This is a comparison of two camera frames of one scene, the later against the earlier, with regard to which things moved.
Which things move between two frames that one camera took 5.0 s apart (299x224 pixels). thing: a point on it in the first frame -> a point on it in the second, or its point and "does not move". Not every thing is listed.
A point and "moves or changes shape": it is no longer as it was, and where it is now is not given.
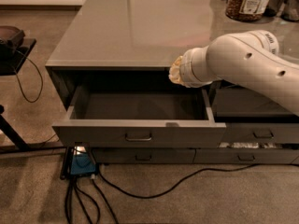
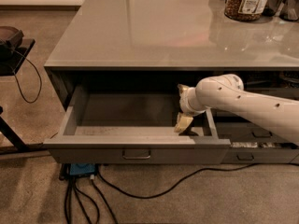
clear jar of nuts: (248, 3) does not move
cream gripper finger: (174, 73) -> (182, 89)
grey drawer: (138, 117) moves or changes shape
